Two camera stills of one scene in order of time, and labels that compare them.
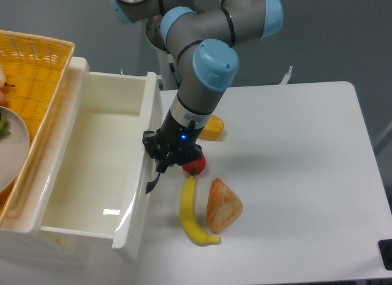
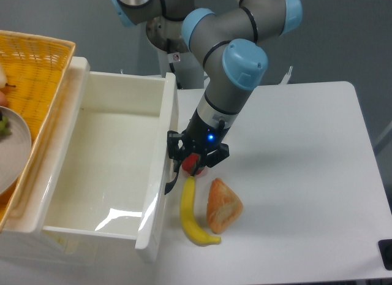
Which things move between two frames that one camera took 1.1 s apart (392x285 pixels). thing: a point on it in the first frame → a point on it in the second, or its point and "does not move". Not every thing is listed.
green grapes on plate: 4,127 does not move
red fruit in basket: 2,98 does not move
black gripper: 179,136 → 199,136
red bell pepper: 196,167 does not move
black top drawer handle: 150,185 → 170,185
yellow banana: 189,221 does not move
